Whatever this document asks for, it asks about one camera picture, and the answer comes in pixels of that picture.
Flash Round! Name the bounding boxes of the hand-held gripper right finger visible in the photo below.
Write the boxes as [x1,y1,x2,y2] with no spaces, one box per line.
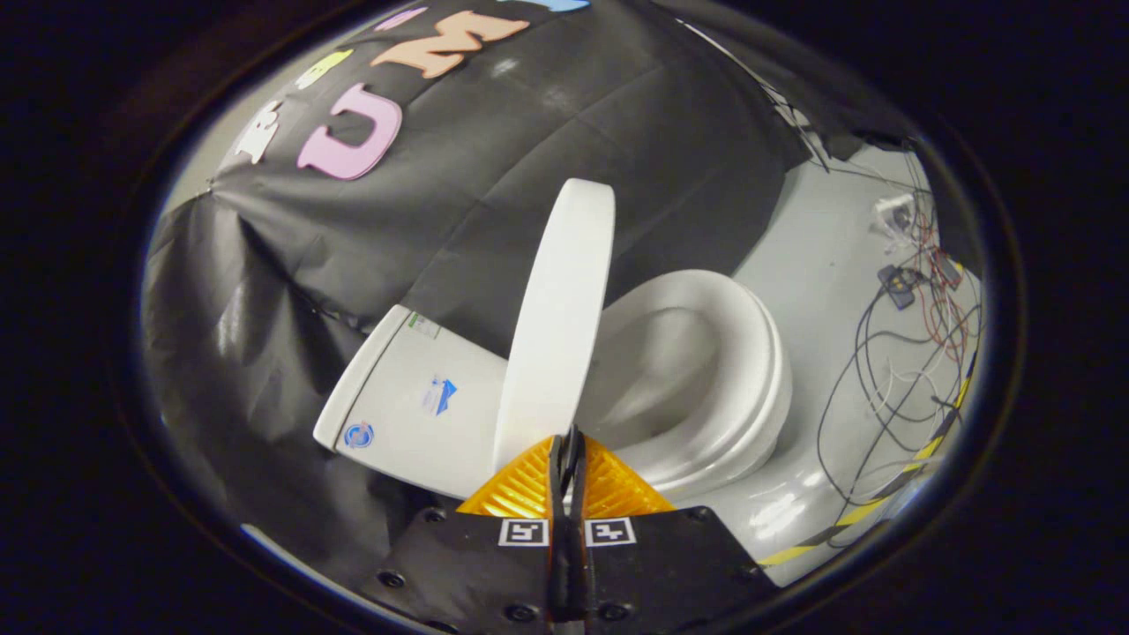
[564,432,781,635]

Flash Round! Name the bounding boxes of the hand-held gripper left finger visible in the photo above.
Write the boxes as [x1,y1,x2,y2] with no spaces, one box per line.
[357,435,570,635]

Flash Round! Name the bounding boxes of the white ceramic toilet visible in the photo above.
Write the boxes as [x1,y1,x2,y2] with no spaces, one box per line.
[313,269,795,504]

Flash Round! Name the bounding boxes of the white toilet seat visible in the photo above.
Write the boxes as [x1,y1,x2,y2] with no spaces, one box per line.
[582,269,793,495]

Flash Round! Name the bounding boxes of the white toilet tank lid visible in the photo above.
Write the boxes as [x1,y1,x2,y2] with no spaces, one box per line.
[313,304,413,451]

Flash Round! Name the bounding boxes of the yellow black floor tape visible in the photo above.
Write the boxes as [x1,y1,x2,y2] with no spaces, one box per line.
[759,353,980,567]

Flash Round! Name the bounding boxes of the black backdrop cloth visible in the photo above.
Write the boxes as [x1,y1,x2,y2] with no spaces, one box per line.
[141,0,909,583]

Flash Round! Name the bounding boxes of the small black yellow device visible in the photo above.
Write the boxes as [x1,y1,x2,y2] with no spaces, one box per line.
[878,265,923,310]

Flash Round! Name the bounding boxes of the tangle of floor cables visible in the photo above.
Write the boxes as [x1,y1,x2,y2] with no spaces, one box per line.
[816,150,984,504]

